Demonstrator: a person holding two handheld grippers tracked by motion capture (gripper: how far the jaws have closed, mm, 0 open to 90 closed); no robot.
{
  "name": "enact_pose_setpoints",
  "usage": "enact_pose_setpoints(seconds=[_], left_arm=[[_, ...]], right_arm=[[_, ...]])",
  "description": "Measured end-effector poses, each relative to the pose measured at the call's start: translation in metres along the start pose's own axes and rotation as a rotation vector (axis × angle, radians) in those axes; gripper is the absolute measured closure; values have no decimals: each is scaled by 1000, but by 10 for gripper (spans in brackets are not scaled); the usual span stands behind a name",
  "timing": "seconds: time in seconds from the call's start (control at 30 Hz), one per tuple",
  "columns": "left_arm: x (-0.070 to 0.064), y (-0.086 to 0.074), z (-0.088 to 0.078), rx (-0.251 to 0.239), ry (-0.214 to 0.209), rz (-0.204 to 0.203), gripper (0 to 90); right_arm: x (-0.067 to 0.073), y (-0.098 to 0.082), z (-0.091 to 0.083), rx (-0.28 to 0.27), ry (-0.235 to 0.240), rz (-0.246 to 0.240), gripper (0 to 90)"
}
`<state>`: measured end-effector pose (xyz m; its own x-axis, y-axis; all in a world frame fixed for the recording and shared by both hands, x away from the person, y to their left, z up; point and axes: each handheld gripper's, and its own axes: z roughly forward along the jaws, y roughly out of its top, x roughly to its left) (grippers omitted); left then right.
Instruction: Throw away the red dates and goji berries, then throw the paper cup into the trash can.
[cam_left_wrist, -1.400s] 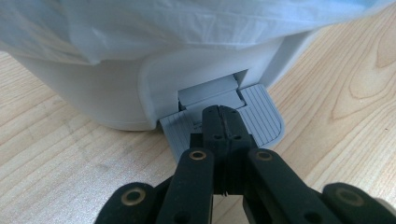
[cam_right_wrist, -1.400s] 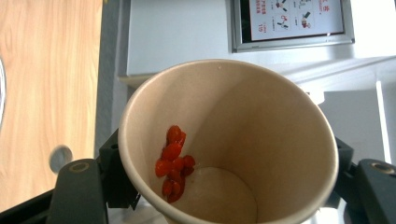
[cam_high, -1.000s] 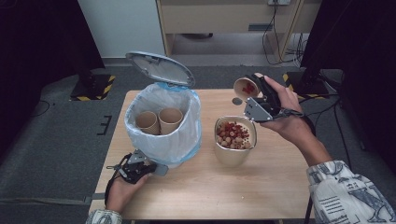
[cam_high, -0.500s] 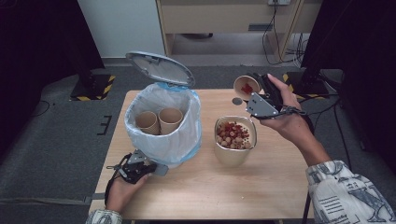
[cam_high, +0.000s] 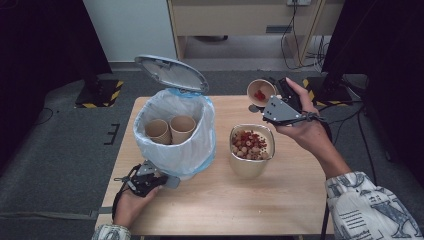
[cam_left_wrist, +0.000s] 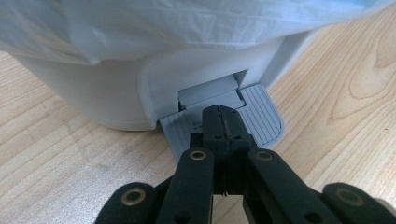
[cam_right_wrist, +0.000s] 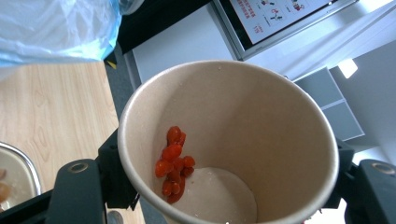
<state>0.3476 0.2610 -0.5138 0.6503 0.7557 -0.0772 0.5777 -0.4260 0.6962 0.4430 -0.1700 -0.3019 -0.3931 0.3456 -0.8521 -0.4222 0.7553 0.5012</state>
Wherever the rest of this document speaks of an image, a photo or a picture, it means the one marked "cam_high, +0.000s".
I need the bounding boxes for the grey floor tape strip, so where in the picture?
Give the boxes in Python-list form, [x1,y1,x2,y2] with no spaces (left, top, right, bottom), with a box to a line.
[0,206,114,222]

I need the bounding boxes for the hand-held gripper cable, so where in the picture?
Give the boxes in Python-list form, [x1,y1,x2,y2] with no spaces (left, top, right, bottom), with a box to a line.
[301,110,334,240]
[111,163,143,219]

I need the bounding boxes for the pile of nuts and berries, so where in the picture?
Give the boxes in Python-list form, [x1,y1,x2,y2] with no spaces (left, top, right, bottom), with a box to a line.
[231,129,270,161]

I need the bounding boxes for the right hand-held gripper cable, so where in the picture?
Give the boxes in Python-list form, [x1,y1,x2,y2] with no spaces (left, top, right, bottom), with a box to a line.
[301,110,334,240]

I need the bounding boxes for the thin black floor cable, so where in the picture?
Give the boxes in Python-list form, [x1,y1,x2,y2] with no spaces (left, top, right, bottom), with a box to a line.
[32,106,55,127]

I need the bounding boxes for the translucent plastic trash bag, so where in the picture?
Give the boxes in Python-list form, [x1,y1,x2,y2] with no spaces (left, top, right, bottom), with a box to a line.
[132,87,217,178]

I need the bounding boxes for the white grey pedal trash can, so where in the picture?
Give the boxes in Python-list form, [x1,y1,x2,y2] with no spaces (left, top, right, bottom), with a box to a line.
[132,54,217,190]

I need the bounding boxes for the white cabinet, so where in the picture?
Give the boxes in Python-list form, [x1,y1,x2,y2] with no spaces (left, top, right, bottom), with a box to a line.
[81,0,179,64]

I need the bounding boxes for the black yellow striped stand base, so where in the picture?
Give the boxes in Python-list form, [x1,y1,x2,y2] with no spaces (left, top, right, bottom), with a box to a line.
[302,76,355,108]
[74,78,125,110]

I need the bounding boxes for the brown paper cup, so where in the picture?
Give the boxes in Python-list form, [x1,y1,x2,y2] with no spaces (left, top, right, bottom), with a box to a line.
[246,78,278,108]
[143,118,173,146]
[168,114,197,145]

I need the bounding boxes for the black curtain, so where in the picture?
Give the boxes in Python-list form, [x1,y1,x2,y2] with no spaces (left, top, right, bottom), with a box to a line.
[0,0,113,174]
[321,0,424,188]

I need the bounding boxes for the light wooden desk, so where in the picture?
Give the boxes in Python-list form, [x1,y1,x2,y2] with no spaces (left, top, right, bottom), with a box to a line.
[166,0,346,69]

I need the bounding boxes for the left hand-held gripper cable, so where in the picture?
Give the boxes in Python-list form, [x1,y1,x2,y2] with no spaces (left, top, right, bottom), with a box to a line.
[111,163,143,219]

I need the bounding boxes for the metal container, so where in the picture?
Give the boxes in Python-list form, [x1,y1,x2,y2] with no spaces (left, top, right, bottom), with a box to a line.
[228,123,277,181]

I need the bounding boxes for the black hanging cables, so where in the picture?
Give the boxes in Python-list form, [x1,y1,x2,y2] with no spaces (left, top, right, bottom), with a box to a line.
[280,0,332,72]

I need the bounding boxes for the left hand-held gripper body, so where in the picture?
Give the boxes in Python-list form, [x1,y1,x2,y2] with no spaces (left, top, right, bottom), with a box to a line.
[125,159,165,198]

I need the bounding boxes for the person's right hand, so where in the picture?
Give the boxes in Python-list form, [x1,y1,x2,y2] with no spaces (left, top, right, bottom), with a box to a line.
[274,76,332,157]

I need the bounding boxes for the person's left hand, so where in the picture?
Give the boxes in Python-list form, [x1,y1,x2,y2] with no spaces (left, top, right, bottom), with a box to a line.
[112,185,162,230]

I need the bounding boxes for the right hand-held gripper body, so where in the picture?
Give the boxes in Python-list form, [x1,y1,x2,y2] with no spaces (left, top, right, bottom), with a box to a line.
[261,77,315,127]

